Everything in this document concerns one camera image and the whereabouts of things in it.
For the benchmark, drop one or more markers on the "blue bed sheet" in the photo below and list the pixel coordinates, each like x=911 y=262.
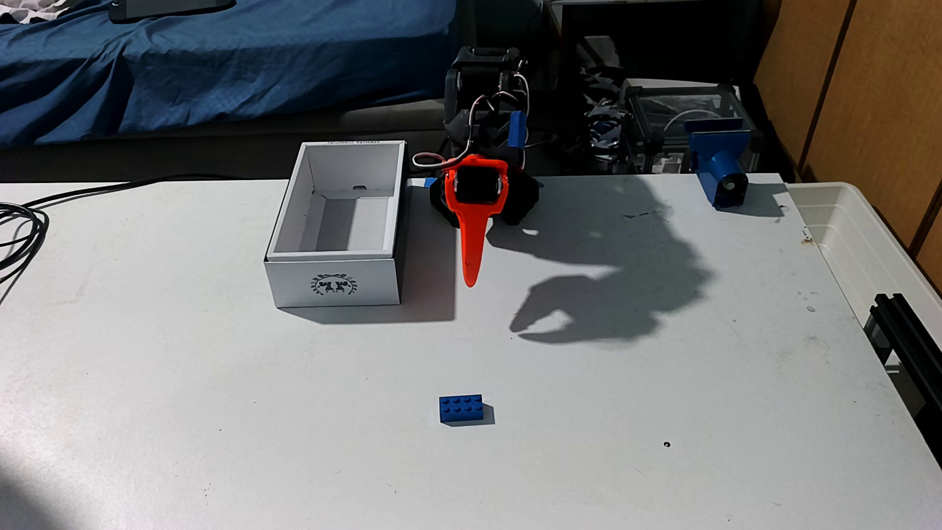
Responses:
x=221 y=59

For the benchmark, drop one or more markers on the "black flat tablet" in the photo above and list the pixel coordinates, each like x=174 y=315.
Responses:
x=169 y=7

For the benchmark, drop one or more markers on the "black white patterned cloth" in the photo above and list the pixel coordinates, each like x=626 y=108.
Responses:
x=29 y=9

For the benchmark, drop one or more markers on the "black aluminium extrusion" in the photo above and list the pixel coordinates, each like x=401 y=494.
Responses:
x=909 y=346

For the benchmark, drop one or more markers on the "white cardboard box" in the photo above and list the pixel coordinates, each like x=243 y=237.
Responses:
x=335 y=283

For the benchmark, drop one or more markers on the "clear plastic case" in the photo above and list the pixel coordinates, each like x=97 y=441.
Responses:
x=662 y=110

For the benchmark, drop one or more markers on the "brown wooden cabinet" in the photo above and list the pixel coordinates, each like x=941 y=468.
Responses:
x=868 y=88

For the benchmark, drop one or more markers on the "white plastic bin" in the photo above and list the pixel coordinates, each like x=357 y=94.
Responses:
x=846 y=228

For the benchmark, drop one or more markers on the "blue toy brick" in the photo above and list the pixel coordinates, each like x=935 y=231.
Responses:
x=461 y=409

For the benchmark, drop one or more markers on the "blue printed table clamp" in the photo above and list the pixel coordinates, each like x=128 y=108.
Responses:
x=721 y=166

